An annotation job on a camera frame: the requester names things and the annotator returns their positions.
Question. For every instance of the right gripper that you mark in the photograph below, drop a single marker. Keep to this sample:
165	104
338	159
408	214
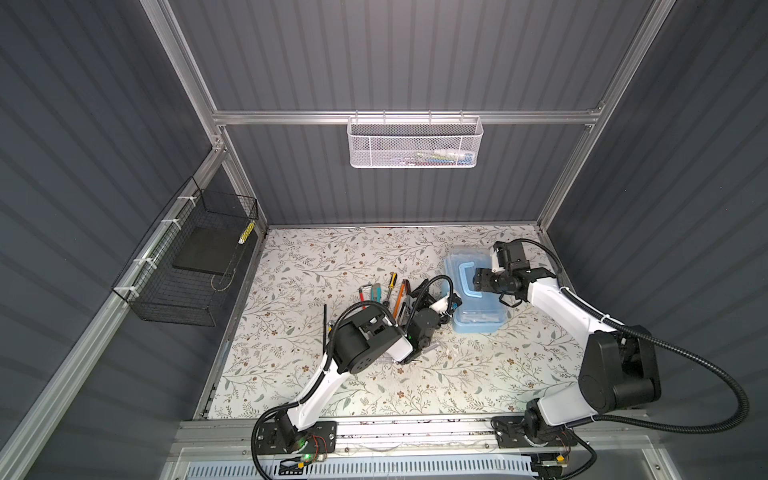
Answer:
481	280

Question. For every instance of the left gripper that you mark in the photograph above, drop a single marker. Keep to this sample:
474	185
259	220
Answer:
423	304

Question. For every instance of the blue plastic tool box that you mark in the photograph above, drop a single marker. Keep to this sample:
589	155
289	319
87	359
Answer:
480	312

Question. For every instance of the yellow black screwdriver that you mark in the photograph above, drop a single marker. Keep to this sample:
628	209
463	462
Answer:
390	287

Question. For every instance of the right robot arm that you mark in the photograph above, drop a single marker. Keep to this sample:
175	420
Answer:
618	370

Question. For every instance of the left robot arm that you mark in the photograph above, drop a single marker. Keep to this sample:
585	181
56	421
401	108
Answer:
365	332

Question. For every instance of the teal utility knife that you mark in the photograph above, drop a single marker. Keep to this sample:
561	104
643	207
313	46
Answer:
376	292

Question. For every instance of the black hex key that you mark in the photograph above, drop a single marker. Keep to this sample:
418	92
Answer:
325	329

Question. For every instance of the white vented panel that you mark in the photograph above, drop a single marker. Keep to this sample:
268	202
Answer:
463	466

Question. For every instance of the yellow item in basket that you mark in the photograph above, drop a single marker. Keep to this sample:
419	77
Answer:
246	233

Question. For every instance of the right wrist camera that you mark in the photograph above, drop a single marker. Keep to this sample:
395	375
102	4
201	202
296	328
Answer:
496	266

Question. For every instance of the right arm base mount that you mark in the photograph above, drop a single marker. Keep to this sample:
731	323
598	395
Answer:
518	432

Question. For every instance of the white wire mesh basket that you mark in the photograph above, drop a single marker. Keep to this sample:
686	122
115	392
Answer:
417	142

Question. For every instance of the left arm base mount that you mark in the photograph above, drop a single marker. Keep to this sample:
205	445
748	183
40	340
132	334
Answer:
279	437

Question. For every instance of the black wire basket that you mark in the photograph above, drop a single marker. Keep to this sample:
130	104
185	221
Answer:
194	268

